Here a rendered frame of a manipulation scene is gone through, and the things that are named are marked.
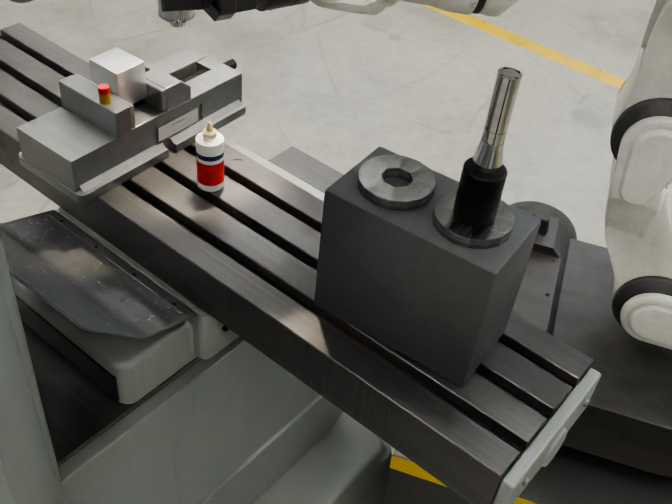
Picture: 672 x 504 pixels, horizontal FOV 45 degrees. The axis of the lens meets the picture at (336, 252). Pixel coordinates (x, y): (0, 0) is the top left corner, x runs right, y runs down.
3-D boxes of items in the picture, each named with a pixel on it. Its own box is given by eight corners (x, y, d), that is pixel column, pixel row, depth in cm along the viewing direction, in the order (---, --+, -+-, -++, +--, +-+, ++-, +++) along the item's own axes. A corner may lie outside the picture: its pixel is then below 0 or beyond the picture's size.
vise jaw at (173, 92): (136, 69, 131) (134, 47, 129) (191, 99, 126) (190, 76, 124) (107, 83, 128) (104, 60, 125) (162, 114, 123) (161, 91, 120)
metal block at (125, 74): (120, 82, 125) (116, 46, 121) (147, 97, 123) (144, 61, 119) (93, 94, 122) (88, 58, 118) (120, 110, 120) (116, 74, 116)
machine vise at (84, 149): (186, 78, 144) (183, 20, 137) (249, 111, 138) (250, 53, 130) (16, 162, 122) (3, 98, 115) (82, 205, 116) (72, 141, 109)
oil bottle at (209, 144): (211, 172, 124) (209, 110, 117) (230, 184, 123) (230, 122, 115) (191, 184, 122) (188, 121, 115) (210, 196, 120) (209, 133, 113)
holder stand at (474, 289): (363, 256, 113) (381, 135, 100) (506, 330, 105) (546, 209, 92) (312, 304, 105) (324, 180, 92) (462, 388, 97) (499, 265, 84)
